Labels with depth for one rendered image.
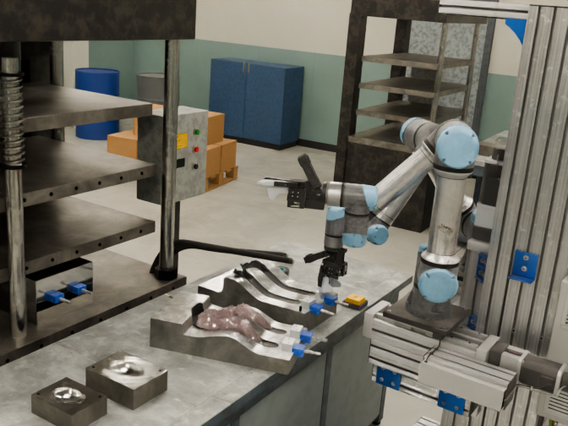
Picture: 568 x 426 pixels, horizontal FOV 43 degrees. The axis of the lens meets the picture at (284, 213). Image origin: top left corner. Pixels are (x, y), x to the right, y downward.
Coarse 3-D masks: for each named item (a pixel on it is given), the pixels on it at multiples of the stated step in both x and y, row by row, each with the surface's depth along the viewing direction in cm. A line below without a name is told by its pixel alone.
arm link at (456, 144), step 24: (456, 120) 213; (456, 144) 202; (456, 168) 203; (456, 192) 208; (432, 216) 214; (456, 216) 210; (432, 240) 214; (456, 240) 214; (432, 264) 213; (456, 264) 214; (432, 288) 214; (456, 288) 213
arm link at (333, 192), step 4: (328, 184) 216; (332, 184) 215; (336, 184) 215; (340, 184) 215; (328, 188) 214; (332, 188) 214; (336, 188) 214; (340, 188) 214; (328, 192) 214; (332, 192) 214; (336, 192) 214; (340, 192) 214; (328, 196) 214; (332, 196) 214; (336, 196) 214; (340, 196) 221; (328, 200) 215; (332, 200) 214; (336, 200) 214; (328, 204) 216; (332, 204) 216; (336, 204) 215
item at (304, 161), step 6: (300, 156) 216; (306, 156) 216; (300, 162) 215; (306, 162) 215; (306, 168) 215; (312, 168) 217; (306, 174) 216; (312, 174) 215; (312, 180) 216; (318, 180) 217; (312, 186) 216; (318, 186) 216
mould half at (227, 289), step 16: (256, 272) 288; (272, 272) 293; (208, 288) 286; (224, 288) 282; (240, 288) 277; (256, 288) 279; (272, 288) 284; (304, 288) 287; (224, 304) 284; (256, 304) 275; (272, 304) 270; (288, 304) 270; (336, 304) 286; (288, 320) 268; (304, 320) 265; (320, 320) 276
